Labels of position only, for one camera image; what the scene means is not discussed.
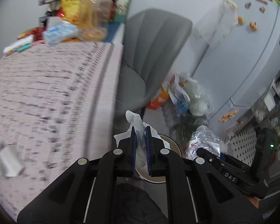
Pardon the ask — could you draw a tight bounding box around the white tissue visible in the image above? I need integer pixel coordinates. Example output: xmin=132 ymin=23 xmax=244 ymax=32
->
xmin=114 ymin=110 xmax=170 ymax=167

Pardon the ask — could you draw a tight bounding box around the clear plastic wrapper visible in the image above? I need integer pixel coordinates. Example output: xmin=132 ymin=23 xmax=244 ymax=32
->
xmin=186 ymin=125 xmax=220 ymax=160

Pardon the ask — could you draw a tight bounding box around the white paper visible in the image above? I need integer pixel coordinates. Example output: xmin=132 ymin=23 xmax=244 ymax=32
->
xmin=0 ymin=143 xmax=25 ymax=179

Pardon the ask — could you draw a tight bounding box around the round white trash bin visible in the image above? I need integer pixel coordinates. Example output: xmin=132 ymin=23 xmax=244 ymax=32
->
xmin=136 ymin=135 xmax=182 ymax=184

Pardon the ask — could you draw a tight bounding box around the bag of green vegetables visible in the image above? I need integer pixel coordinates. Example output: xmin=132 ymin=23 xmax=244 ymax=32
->
xmin=163 ymin=113 xmax=208 ymax=146

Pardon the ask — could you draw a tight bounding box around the orange paper bag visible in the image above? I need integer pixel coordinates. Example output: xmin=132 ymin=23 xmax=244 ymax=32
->
xmin=146 ymin=81 xmax=170 ymax=110

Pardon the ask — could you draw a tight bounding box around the white plastic bag with goods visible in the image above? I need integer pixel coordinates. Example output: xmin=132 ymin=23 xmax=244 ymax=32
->
xmin=168 ymin=73 xmax=214 ymax=117

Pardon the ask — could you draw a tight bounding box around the grey upholstered chair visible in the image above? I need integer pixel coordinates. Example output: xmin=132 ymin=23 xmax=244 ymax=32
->
xmin=115 ymin=9 xmax=193 ymax=118

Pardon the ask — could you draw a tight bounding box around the clear plastic jug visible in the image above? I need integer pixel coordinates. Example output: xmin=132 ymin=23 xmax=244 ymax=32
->
xmin=78 ymin=0 xmax=108 ymax=41

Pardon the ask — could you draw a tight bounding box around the white refrigerator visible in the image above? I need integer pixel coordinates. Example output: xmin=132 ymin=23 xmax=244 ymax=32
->
xmin=193 ymin=0 xmax=280 ymax=127

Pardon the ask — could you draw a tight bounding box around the blue tissue pack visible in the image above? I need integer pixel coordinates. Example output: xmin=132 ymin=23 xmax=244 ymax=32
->
xmin=42 ymin=17 xmax=79 ymax=46

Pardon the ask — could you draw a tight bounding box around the mesh bag on fridge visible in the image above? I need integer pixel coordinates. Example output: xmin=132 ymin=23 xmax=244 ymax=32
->
xmin=192 ymin=0 xmax=239 ymax=49

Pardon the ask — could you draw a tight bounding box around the green tall box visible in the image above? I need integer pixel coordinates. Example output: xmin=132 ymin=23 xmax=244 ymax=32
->
xmin=114 ymin=0 xmax=131 ymax=23

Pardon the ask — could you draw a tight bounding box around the yellow snack bag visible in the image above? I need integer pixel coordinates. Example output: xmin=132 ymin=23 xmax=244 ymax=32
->
xmin=60 ymin=0 xmax=94 ymax=27

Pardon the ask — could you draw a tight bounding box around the teal marker pen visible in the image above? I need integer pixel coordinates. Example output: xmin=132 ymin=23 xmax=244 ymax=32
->
xmin=16 ymin=43 xmax=44 ymax=53

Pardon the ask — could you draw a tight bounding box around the white tube package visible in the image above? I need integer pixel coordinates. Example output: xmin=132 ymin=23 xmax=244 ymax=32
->
xmin=3 ymin=34 xmax=34 ymax=56

